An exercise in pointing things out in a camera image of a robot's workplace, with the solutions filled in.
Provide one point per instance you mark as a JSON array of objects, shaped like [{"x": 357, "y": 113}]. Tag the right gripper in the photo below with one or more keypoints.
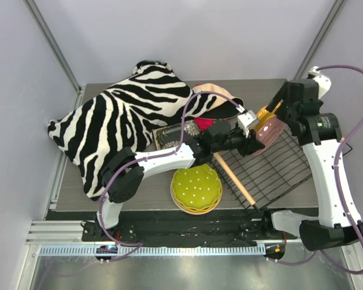
[{"x": 279, "y": 98}]

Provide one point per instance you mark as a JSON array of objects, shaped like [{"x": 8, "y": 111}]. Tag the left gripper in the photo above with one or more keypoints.
[{"x": 248, "y": 145}]

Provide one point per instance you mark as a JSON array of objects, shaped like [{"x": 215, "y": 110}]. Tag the purple dotted plate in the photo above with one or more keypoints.
[{"x": 270, "y": 132}]

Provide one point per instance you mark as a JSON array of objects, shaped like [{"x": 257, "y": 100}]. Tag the yellow dotted plate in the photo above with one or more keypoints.
[{"x": 264, "y": 116}]

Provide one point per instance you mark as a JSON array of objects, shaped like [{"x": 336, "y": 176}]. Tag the black wire dish rack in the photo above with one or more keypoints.
[{"x": 280, "y": 177}]

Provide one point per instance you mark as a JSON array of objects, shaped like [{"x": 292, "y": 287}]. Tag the green dotted plate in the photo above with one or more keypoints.
[{"x": 196, "y": 175}]

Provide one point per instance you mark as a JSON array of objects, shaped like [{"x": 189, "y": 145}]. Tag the yellow cream round plate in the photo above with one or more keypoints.
[{"x": 196, "y": 199}]

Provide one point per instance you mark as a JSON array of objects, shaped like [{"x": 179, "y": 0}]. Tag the black square plate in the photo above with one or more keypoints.
[{"x": 168, "y": 137}]

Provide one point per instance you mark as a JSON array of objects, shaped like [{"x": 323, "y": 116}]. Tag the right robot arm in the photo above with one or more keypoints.
[{"x": 337, "y": 213}]

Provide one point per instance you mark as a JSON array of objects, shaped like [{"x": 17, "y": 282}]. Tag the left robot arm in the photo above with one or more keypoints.
[{"x": 122, "y": 176}]

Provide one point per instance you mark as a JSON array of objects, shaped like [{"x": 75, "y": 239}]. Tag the beige bucket hat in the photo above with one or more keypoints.
[{"x": 221, "y": 103}]

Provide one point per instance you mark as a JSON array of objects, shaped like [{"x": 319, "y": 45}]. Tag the pink cloth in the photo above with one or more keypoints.
[{"x": 205, "y": 123}]

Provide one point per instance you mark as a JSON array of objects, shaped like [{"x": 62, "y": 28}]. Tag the zebra print blanket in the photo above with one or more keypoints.
[{"x": 124, "y": 115}]

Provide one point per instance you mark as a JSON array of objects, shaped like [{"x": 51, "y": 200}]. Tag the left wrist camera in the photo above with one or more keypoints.
[{"x": 246, "y": 121}]

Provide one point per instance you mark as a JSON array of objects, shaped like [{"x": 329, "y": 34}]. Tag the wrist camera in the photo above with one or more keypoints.
[
  {"x": 323, "y": 81},
  {"x": 246, "y": 121}
]

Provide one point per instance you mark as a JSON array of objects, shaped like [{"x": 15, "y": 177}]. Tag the left wooden rack handle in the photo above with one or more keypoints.
[{"x": 235, "y": 180}]

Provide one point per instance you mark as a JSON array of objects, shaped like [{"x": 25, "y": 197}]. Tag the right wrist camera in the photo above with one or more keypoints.
[{"x": 323, "y": 81}]

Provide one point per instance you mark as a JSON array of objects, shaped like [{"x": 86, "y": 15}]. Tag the white slotted cable duct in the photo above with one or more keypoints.
[{"x": 105, "y": 250}]

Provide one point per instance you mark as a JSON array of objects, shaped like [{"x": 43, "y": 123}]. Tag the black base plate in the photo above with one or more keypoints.
[{"x": 177, "y": 229}]

